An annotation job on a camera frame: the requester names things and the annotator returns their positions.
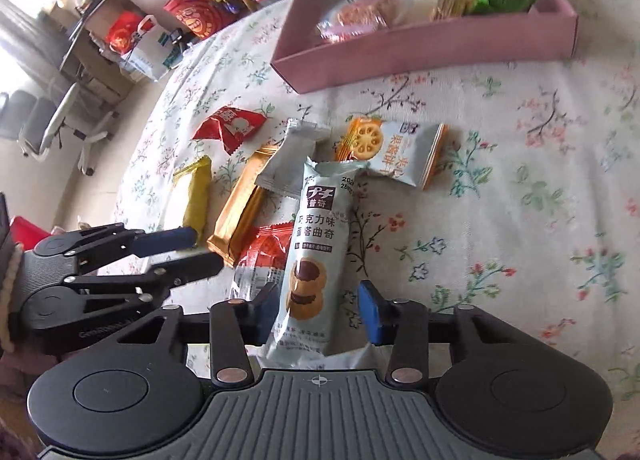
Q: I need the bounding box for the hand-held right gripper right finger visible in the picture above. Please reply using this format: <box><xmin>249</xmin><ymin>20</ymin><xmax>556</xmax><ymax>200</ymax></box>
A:
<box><xmin>357</xmin><ymin>280</ymin><xmax>506</xmax><ymax>386</ymax></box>

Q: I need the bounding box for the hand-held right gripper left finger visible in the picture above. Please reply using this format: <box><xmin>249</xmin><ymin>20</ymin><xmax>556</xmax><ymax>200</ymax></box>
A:
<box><xmin>107</xmin><ymin>283</ymin><xmax>281</xmax><ymax>387</ymax></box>

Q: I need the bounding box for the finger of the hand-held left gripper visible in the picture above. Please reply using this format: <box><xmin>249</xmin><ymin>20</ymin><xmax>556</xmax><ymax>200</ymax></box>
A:
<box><xmin>62</xmin><ymin>254</ymin><xmax>224</xmax><ymax>305</ymax></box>
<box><xmin>50</xmin><ymin>223</ymin><xmax>198</xmax><ymax>273</ymax></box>

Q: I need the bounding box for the yellow snack packet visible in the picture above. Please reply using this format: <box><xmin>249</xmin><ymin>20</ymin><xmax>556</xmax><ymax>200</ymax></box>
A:
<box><xmin>172</xmin><ymin>155</ymin><xmax>213</xmax><ymax>246</ymax></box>

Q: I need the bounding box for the orange gold wafer packet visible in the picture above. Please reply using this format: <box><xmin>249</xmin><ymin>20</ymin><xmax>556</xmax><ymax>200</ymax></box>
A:
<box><xmin>206</xmin><ymin>145</ymin><xmax>278</xmax><ymax>266</ymax></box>

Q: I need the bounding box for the grey cookie packet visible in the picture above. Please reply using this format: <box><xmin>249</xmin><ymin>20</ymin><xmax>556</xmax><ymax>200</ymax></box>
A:
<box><xmin>262</xmin><ymin>157</ymin><xmax>371</xmax><ymax>371</ymax></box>

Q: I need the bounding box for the silver snack packet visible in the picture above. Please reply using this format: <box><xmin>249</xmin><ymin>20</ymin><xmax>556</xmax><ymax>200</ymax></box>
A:
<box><xmin>255</xmin><ymin>119</ymin><xmax>332</xmax><ymax>198</ymax></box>

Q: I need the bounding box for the orange lotus biscuit packet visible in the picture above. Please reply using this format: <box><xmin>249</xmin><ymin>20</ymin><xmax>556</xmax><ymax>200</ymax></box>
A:
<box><xmin>332</xmin><ymin>115</ymin><xmax>451</xmax><ymax>191</ymax></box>

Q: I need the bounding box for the pink cardboard box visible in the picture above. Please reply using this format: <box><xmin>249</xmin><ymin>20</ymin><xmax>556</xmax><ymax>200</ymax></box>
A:
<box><xmin>270</xmin><ymin>0</ymin><xmax>581</xmax><ymax>95</ymax></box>

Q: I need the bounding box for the pink round cake packet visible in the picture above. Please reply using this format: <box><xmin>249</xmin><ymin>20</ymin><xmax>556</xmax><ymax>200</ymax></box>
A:
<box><xmin>315</xmin><ymin>0</ymin><xmax>408</xmax><ymax>44</ymax></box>

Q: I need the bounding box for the red label snack packet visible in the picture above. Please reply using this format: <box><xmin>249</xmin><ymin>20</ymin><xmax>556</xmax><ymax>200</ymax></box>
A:
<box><xmin>227</xmin><ymin>223</ymin><xmax>296</xmax><ymax>301</ymax></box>

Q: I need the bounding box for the red object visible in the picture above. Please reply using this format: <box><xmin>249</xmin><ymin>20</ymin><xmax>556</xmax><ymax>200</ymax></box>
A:
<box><xmin>10</xmin><ymin>217</ymin><xmax>51</xmax><ymax>248</ymax></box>

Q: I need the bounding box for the grey office chair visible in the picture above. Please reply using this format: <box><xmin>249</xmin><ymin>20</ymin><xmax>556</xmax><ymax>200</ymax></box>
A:
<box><xmin>0</xmin><ymin>83</ymin><xmax>121</xmax><ymax>176</ymax></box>

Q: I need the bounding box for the white red shopping bag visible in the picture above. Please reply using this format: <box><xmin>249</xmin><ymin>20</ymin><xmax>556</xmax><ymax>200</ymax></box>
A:
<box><xmin>102</xmin><ymin>10</ymin><xmax>173</xmax><ymax>81</ymax></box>

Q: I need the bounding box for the red round gift bag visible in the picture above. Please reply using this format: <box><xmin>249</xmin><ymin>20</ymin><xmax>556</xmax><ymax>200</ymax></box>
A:
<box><xmin>162</xmin><ymin>0</ymin><xmax>233</xmax><ymax>38</ymax></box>

